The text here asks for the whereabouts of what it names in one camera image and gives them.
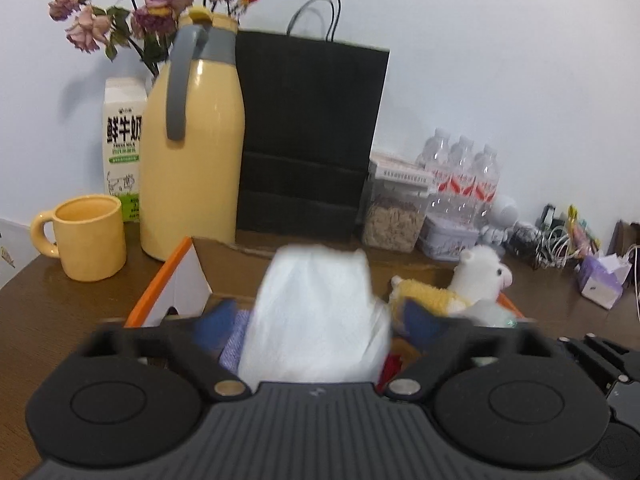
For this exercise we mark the colourful snack packet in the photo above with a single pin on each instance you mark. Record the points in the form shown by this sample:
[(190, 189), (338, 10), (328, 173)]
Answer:
[(580, 230)]

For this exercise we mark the black paper bag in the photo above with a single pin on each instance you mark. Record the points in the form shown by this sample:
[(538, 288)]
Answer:
[(310, 125)]

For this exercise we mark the patterned metal tin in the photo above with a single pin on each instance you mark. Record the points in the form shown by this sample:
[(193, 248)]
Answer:
[(445, 240)]

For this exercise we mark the red orange cardboard box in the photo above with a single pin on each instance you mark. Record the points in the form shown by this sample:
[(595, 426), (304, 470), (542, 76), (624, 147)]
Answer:
[(180, 290)]

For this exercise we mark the purple cloth pouch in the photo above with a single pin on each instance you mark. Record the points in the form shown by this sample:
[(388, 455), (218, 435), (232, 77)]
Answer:
[(235, 345)]

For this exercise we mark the yellow white alpaca plush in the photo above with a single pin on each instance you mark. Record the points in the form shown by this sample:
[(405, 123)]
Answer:
[(480, 275)]

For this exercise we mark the red ribbon bow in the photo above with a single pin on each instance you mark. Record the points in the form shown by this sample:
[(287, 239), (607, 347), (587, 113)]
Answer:
[(390, 367)]

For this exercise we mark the white robot figure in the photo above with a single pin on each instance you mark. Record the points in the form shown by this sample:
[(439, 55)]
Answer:
[(505, 210)]

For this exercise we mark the yellow thermos jug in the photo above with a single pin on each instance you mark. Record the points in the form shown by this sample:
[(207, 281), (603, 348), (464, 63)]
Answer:
[(210, 160)]

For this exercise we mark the purple tissue pack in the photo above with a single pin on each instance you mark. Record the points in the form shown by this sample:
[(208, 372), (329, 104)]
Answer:
[(600, 280)]

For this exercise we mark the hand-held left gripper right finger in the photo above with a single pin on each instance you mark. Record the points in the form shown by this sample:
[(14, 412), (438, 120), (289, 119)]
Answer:
[(425, 325)]

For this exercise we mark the white flat panel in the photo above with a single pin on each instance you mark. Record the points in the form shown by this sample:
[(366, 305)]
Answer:
[(12, 255)]

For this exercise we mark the black power adapter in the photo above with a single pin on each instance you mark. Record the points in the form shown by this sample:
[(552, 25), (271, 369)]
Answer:
[(548, 216)]

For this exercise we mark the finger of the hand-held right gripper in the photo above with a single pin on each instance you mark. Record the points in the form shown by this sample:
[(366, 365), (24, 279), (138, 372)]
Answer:
[(595, 357)]

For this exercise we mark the clear seed container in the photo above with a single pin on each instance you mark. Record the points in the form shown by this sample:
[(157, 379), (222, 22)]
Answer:
[(392, 225)]

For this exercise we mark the yellow ceramic mug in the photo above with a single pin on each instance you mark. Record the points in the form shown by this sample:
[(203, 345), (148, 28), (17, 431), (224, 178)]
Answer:
[(90, 245)]

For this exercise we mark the white milk carton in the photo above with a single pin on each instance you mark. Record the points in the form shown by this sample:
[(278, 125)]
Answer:
[(122, 135)]

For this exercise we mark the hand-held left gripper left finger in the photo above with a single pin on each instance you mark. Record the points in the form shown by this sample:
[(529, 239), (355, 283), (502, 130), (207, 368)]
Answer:
[(215, 325)]

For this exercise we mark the white plastic bag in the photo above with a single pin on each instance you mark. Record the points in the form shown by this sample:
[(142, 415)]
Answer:
[(315, 320)]

